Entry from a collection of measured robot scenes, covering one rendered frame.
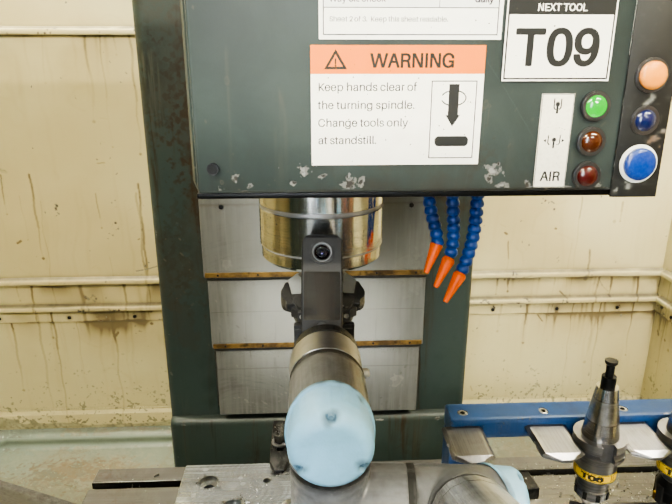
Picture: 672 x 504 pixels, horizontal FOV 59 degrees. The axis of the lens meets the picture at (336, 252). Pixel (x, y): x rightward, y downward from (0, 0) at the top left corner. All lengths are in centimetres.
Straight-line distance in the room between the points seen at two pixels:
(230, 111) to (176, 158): 72
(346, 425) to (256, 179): 23
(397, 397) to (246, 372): 35
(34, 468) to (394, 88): 163
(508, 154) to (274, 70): 23
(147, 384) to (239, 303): 67
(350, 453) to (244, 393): 90
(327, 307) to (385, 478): 19
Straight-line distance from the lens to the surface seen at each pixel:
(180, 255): 131
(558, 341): 192
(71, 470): 191
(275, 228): 72
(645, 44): 62
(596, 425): 82
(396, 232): 124
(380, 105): 55
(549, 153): 59
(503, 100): 58
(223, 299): 129
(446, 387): 146
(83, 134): 169
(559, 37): 59
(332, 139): 55
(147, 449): 192
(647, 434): 88
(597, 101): 60
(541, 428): 84
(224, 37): 55
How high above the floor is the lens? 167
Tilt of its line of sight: 18 degrees down
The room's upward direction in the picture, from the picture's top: straight up
